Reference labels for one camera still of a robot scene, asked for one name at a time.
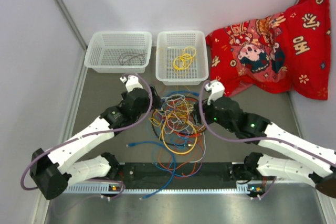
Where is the white thin cable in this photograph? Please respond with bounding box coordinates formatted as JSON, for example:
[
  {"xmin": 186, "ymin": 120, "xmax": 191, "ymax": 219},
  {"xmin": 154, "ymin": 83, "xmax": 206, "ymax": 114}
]
[{"xmin": 160, "ymin": 95, "xmax": 205, "ymax": 163}]

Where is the thin yellow wire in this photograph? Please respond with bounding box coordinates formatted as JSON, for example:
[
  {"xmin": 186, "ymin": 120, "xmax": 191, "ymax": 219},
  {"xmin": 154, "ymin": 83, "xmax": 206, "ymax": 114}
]
[{"xmin": 173, "ymin": 46, "xmax": 197, "ymax": 70}]

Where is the thin dark brown wire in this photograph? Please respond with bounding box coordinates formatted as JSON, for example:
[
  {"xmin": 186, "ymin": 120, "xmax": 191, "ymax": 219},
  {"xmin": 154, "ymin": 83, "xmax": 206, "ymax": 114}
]
[{"xmin": 118, "ymin": 52, "xmax": 148, "ymax": 67}]

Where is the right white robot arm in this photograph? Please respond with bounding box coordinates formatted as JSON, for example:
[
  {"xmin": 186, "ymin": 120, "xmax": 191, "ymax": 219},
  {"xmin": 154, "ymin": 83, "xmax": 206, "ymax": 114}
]
[{"xmin": 193, "ymin": 97, "xmax": 335, "ymax": 198}]

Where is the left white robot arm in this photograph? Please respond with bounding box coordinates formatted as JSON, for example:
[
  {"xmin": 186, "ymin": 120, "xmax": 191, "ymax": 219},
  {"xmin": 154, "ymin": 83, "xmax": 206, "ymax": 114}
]
[{"xmin": 29, "ymin": 85, "xmax": 161, "ymax": 200}]

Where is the right white plastic basket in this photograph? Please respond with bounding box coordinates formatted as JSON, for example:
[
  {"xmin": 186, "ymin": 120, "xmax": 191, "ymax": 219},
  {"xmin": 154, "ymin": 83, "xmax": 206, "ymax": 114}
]
[{"xmin": 155, "ymin": 30, "xmax": 209, "ymax": 86}]

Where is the white plastic basket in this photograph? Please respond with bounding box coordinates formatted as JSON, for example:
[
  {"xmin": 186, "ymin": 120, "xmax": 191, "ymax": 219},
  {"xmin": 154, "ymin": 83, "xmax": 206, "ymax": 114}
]
[
  {"xmin": 155, "ymin": 30, "xmax": 209, "ymax": 86},
  {"xmin": 84, "ymin": 31, "xmax": 152, "ymax": 73}
]

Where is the left white plastic basket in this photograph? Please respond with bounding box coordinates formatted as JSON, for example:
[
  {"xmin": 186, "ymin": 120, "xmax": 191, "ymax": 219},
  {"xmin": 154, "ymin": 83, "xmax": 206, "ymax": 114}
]
[{"xmin": 84, "ymin": 31, "xmax": 152, "ymax": 73}]

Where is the red patterned pillow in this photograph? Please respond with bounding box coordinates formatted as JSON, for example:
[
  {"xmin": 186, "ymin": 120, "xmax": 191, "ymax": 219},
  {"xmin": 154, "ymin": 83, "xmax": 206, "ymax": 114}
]
[{"xmin": 206, "ymin": 0, "xmax": 331, "ymax": 100}]

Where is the red ethernet cable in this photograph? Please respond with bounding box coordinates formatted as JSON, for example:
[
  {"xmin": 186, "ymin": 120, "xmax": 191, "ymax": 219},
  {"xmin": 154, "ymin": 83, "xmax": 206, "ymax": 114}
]
[{"xmin": 167, "ymin": 98, "xmax": 208, "ymax": 138}]

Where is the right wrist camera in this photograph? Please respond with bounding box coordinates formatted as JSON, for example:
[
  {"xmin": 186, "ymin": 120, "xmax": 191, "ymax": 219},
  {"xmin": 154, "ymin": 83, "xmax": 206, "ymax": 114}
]
[{"xmin": 204, "ymin": 80, "xmax": 225, "ymax": 105}]

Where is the orange thin cable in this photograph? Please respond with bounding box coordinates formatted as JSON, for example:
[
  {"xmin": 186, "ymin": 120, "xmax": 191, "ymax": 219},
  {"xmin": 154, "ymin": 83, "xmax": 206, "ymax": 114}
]
[{"xmin": 151, "ymin": 142, "xmax": 207, "ymax": 177}]

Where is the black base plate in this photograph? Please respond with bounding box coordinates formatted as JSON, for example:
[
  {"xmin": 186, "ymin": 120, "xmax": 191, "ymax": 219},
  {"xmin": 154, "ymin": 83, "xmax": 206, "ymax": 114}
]
[{"xmin": 103, "ymin": 162, "xmax": 251, "ymax": 182}]

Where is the white slotted cable duct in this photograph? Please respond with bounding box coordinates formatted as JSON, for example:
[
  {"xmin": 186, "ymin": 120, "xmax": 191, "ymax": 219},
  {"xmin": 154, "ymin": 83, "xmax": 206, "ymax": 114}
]
[{"xmin": 64, "ymin": 183, "xmax": 264, "ymax": 195}]

